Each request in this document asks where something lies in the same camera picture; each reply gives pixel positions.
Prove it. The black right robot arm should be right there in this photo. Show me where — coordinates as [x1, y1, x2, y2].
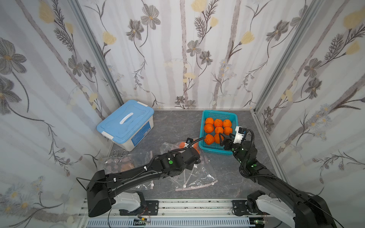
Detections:
[218, 127, 340, 228]

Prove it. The orange from bag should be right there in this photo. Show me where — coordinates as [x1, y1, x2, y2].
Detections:
[214, 133, 225, 144]
[223, 126, 233, 136]
[214, 126, 224, 134]
[204, 134, 215, 145]

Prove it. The blue lid storage box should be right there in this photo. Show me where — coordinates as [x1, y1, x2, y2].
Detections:
[97, 100, 155, 152]

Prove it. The clear zip-top bag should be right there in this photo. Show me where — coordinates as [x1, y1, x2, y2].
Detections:
[100, 150, 152, 174]
[170, 143, 218, 191]

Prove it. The teal plastic basket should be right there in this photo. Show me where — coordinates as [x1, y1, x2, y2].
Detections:
[199, 110, 238, 155]

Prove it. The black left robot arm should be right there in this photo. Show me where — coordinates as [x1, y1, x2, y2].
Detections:
[84, 147, 201, 218]

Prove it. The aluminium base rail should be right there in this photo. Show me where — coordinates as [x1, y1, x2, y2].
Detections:
[76, 199, 290, 228]

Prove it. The clear zip-top bag front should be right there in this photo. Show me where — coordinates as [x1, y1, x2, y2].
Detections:
[100, 150, 152, 174]

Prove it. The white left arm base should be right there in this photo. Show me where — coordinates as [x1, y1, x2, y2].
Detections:
[112, 192, 159, 216]

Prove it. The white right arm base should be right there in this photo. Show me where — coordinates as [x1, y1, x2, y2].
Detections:
[232, 190, 297, 228]

